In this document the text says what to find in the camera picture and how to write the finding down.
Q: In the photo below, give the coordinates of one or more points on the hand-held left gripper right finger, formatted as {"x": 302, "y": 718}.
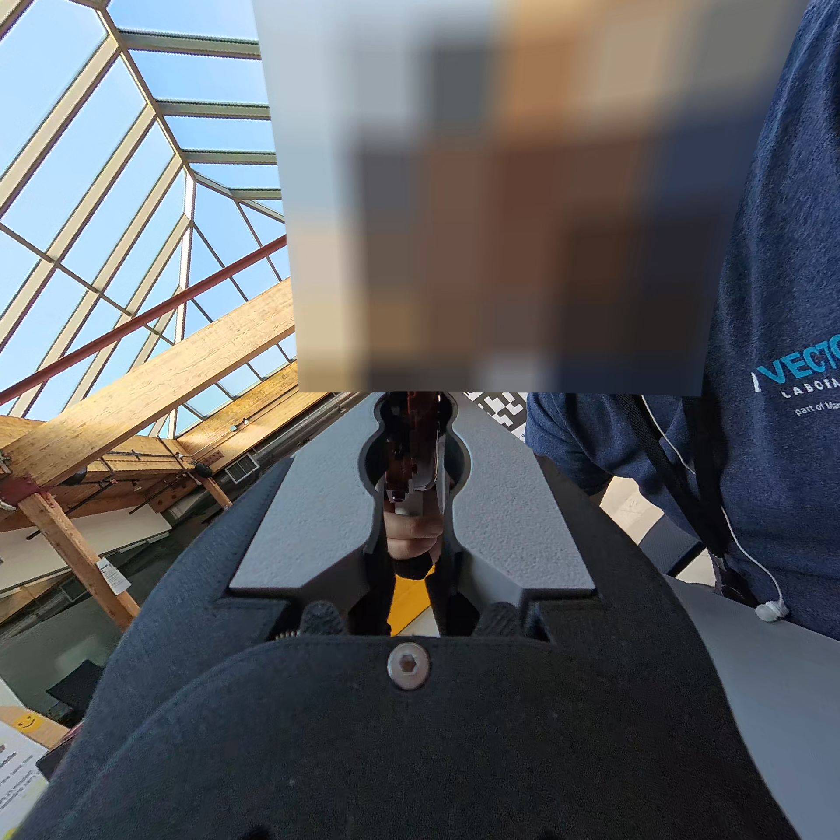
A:
{"x": 518, "y": 525}

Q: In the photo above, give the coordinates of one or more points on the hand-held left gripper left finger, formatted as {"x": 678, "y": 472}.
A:
{"x": 308, "y": 518}

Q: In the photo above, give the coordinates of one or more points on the brown round brick model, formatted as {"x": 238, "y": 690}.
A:
{"x": 413, "y": 433}

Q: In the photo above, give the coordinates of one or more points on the yellow plastic bin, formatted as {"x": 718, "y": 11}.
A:
{"x": 410, "y": 604}

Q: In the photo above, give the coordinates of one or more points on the framed black white marker sign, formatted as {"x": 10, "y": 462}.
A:
{"x": 499, "y": 410}

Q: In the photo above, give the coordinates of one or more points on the wooden roof beam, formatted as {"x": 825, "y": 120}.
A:
{"x": 164, "y": 380}

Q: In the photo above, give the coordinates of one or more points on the red ceiling pipe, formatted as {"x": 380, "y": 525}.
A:
{"x": 131, "y": 326}

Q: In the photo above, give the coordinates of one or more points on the printed instruction sheet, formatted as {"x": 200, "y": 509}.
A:
{"x": 19, "y": 781}

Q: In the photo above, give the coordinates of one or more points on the person in blue shirt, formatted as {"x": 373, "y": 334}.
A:
{"x": 787, "y": 197}

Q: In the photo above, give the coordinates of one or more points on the wall air vent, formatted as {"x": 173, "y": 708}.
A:
{"x": 241, "y": 467}

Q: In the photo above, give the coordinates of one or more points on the wooden support post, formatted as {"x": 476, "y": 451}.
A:
{"x": 79, "y": 558}

